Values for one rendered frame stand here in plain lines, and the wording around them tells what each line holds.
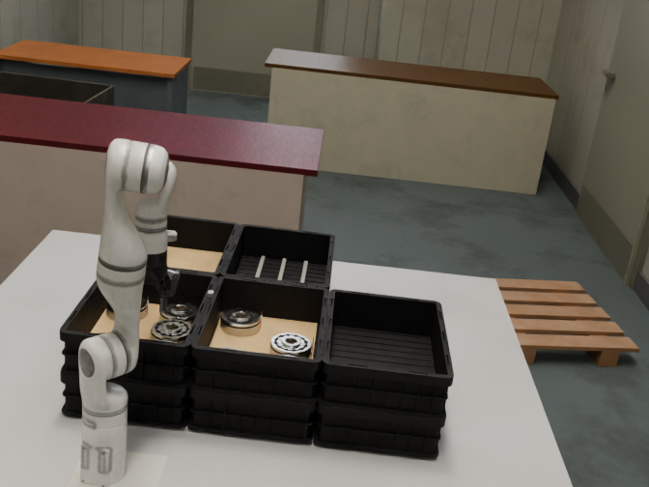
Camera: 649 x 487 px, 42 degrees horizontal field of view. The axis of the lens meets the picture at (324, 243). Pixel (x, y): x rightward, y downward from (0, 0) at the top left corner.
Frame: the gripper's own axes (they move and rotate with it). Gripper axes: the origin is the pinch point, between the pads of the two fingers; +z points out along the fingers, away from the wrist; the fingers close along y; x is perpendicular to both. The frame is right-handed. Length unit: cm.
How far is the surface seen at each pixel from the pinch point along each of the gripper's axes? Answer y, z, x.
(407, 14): 74, -13, 588
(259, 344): 24.8, 15.2, 14.7
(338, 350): 45, 15, 17
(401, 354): 61, 16, 19
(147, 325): -4.8, 14.9, 17.4
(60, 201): -87, 45, 179
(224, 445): 21.2, 28.4, -11.2
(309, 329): 36.7, 15.1, 26.4
